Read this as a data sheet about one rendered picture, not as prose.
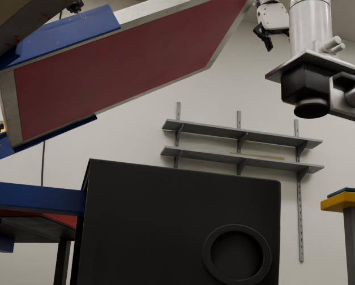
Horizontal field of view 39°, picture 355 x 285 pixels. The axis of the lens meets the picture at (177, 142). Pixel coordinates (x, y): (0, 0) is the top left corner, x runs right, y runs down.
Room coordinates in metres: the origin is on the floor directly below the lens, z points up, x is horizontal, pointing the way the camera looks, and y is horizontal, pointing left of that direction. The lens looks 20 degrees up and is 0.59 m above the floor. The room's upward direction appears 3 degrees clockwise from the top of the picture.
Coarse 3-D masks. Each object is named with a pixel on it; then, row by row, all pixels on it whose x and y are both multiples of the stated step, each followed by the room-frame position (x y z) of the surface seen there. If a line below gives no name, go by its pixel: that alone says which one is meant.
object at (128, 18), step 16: (160, 0) 1.07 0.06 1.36; (176, 0) 1.08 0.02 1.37; (192, 0) 1.09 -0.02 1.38; (208, 0) 1.13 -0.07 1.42; (128, 16) 1.05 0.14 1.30; (144, 16) 1.06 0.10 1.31; (160, 16) 1.10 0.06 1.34; (240, 16) 1.34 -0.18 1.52; (112, 32) 1.07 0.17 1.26; (208, 64) 1.65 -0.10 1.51; (0, 80) 1.05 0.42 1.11; (176, 80) 1.65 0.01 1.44; (0, 96) 1.17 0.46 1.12; (16, 96) 1.18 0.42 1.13; (16, 112) 1.28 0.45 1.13; (96, 112) 1.58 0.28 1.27; (16, 128) 1.39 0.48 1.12; (16, 144) 1.53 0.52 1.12
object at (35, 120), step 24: (192, 48) 1.41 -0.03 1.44; (216, 48) 1.52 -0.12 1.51; (144, 72) 1.43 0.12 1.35; (168, 72) 1.53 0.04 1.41; (72, 96) 1.35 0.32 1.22; (96, 96) 1.44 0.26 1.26; (120, 96) 1.54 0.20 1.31; (24, 120) 1.36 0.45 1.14; (48, 120) 1.45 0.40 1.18; (72, 120) 1.55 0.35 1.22
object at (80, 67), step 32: (224, 0) 1.17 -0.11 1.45; (128, 32) 1.10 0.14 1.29; (160, 32) 1.19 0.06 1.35; (192, 32) 1.29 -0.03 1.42; (224, 32) 1.41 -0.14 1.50; (32, 64) 1.05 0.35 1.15; (64, 64) 1.12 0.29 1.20; (96, 64) 1.21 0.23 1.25; (128, 64) 1.31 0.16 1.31; (32, 96) 1.22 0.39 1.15
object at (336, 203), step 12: (348, 192) 1.30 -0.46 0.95; (324, 204) 1.39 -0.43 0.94; (336, 204) 1.34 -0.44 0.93; (348, 204) 1.33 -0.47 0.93; (348, 216) 1.36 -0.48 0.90; (348, 228) 1.37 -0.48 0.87; (348, 240) 1.37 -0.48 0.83; (348, 252) 1.37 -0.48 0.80; (348, 264) 1.38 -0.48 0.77; (348, 276) 1.38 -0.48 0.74
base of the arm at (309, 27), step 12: (312, 0) 0.94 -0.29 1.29; (300, 12) 0.95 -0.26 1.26; (312, 12) 0.94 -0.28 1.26; (324, 12) 0.94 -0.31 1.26; (300, 24) 0.95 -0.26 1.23; (312, 24) 0.94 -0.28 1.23; (324, 24) 0.94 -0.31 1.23; (300, 36) 0.95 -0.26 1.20; (312, 36) 0.94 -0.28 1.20; (324, 36) 0.94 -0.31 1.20; (336, 36) 0.89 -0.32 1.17; (300, 48) 0.95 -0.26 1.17; (312, 48) 0.94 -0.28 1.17; (324, 48) 0.92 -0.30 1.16; (336, 48) 0.92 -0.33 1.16
